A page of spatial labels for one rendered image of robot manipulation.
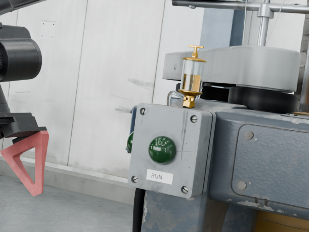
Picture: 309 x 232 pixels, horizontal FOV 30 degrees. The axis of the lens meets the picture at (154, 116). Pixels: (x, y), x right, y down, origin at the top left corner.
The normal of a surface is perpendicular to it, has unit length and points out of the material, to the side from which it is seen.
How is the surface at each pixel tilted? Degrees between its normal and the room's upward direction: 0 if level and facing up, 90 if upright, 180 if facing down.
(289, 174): 90
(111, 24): 90
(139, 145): 90
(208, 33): 90
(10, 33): 68
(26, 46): 50
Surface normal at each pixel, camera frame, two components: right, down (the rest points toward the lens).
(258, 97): -0.27, 0.02
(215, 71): -0.97, -0.11
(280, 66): 0.19, 0.07
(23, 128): 0.86, -0.39
